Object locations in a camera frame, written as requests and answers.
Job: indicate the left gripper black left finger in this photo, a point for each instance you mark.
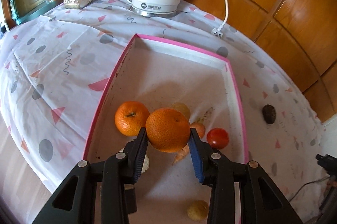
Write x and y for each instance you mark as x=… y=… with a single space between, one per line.
x=74 y=200

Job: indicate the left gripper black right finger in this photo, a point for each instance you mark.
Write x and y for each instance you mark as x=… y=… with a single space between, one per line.
x=232 y=183

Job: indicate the orange with stem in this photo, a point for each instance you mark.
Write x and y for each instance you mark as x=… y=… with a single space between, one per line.
x=130 y=117

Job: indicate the yellow potato in box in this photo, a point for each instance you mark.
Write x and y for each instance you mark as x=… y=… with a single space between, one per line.
x=182 y=108

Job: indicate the smooth orange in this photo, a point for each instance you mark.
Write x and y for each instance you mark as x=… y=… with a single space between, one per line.
x=167 y=130

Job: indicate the red tomato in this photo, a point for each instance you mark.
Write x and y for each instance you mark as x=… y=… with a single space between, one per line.
x=218 y=138

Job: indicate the white patterned tablecloth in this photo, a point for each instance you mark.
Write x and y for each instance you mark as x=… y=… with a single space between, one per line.
x=54 y=70

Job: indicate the dark eggplant piece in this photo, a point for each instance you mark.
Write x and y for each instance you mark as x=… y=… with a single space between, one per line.
x=130 y=195

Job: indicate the cut white vegetable chunk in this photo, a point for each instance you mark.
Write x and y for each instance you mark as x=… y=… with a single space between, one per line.
x=145 y=162

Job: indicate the small yellow potato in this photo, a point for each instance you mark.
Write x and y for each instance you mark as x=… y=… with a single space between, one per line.
x=198 y=210

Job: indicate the pink shallow box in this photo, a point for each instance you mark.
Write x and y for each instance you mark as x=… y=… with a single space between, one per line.
x=158 y=73

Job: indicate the dark beetroot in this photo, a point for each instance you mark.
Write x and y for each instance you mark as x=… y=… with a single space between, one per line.
x=269 y=114

